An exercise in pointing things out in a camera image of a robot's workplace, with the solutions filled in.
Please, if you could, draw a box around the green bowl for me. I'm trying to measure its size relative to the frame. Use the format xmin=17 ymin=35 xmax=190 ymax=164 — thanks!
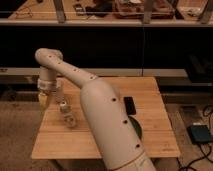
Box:
xmin=128 ymin=116 xmax=143 ymax=139

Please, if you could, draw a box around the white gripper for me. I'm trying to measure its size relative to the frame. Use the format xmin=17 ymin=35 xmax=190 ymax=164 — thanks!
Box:
xmin=37 ymin=78 xmax=62 ymax=110

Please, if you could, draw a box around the black device on floor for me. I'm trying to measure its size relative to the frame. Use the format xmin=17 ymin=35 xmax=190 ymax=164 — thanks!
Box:
xmin=187 ymin=125 xmax=213 ymax=144

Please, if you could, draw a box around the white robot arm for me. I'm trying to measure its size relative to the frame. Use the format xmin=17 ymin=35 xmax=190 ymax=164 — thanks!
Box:
xmin=35 ymin=48 xmax=156 ymax=171

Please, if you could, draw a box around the white plastic bottle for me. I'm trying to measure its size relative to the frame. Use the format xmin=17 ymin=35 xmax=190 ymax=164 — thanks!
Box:
xmin=59 ymin=101 xmax=77 ymax=128

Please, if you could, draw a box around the wooden table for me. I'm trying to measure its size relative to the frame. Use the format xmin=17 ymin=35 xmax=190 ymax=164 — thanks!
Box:
xmin=32 ymin=77 xmax=180 ymax=160

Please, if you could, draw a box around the black cable on floor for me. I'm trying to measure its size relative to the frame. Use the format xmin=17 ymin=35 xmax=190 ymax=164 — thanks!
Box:
xmin=176 ymin=104 xmax=213 ymax=171

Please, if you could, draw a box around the plastic tray on shelf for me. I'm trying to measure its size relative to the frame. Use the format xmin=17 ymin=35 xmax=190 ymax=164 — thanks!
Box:
xmin=113 ymin=0 xmax=175 ymax=19

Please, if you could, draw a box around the black smartphone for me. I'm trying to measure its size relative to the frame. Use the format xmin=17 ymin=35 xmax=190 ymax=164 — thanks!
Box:
xmin=124 ymin=97 xmax=136 ymax=115

